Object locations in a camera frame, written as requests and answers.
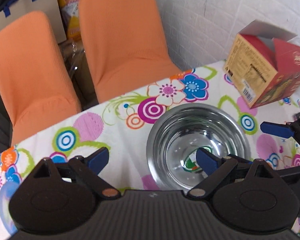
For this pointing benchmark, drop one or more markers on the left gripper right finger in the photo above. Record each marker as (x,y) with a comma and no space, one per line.
(218,171)

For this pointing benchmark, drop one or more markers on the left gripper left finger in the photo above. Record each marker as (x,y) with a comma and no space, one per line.
(87,170)

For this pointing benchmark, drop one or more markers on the stainless steel bowl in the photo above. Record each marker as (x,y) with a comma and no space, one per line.
(176,136)

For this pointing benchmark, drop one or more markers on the translucent blue plastic bowl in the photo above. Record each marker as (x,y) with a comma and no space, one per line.
(6,193)

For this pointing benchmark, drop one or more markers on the floral tablecloth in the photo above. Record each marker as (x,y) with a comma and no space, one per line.
(124,123)

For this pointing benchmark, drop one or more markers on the red cracker box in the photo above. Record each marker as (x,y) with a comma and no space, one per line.
(263,64)

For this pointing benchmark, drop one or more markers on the left orange chair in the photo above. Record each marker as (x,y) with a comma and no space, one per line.
(35,86)

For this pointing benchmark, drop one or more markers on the orange chair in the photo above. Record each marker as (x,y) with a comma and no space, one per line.
(125,45)
(35,86)

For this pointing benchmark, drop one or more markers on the right orange chair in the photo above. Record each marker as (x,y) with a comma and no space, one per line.
(125,45)

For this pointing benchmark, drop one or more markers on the yellow snack bag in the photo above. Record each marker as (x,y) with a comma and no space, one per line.
(69,13)

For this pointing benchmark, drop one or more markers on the cardboard box with blue handles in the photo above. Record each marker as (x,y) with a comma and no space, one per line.
(21,7)

